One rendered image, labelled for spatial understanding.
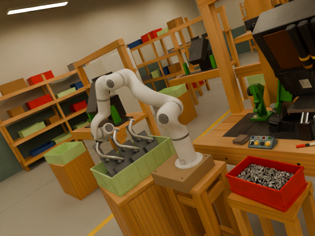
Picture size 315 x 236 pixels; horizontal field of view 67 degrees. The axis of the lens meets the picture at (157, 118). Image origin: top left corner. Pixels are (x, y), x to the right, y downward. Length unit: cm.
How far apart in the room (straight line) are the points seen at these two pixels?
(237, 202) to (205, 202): 23
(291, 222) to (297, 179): 20
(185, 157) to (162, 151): 50
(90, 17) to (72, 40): 118
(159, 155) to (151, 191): 30
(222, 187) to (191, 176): 28
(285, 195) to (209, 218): 53
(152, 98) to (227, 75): 93
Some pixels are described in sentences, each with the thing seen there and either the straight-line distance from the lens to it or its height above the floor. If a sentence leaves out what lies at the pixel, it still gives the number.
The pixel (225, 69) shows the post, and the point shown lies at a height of 131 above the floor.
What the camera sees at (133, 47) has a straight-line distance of 836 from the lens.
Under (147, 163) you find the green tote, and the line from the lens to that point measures 193.
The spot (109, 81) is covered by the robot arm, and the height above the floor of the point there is 160.
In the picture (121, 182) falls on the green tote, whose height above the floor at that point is 88.
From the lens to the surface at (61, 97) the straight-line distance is 747.
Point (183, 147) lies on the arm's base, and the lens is 150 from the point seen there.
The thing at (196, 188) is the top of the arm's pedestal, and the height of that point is 85.
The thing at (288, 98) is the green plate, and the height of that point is 112.
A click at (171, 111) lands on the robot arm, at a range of 138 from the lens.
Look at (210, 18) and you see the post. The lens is 217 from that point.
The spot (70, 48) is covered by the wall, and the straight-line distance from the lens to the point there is 858.
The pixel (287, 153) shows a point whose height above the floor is 89.
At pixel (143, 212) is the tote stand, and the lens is 193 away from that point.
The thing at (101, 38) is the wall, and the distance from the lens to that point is 924.
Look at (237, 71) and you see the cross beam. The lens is 225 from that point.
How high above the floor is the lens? 167
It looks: 15 degrees down
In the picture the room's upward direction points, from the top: 22 degrees counter-clockwise
